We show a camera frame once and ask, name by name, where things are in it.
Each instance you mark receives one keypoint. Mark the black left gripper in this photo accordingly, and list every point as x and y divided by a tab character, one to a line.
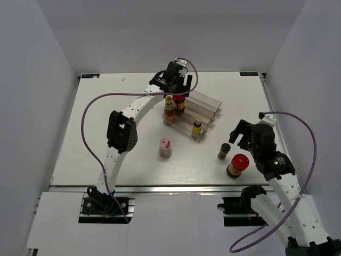
184	88

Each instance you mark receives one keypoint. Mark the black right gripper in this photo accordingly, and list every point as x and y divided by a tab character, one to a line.
243	127

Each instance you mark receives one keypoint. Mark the red lid dark sauce jar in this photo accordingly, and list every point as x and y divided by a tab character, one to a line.
179	103

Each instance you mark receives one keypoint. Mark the red lid chili jar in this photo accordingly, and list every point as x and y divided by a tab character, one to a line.
238	164

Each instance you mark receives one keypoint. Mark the yellow cap sauce bottle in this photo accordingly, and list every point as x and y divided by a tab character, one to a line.
169	110

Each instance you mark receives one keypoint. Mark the small yellow label bottle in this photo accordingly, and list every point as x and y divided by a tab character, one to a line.
196	130

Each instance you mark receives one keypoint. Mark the pink cap spice shaker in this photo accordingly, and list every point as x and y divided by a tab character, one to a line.
165	150

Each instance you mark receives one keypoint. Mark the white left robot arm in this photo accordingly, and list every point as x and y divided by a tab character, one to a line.
122	126

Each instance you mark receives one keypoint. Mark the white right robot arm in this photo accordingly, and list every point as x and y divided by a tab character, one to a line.
296	226

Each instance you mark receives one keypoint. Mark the black cap pepper shaker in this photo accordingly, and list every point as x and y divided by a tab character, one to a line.
224	150

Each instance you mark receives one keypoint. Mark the clear tiered organizer rack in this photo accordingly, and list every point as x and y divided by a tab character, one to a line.
196	104

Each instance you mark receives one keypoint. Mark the right blue logo sticker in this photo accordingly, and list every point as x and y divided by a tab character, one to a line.
248	73

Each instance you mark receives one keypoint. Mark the blue logo sticker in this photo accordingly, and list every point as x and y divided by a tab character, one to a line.
248	73
90	76

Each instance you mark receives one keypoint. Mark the left blue logo sticker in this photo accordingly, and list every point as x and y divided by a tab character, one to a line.
90	76

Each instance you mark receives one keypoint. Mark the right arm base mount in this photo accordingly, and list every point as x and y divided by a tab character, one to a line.
237	210

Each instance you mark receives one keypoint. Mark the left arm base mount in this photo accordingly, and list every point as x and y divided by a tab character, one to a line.
99	208

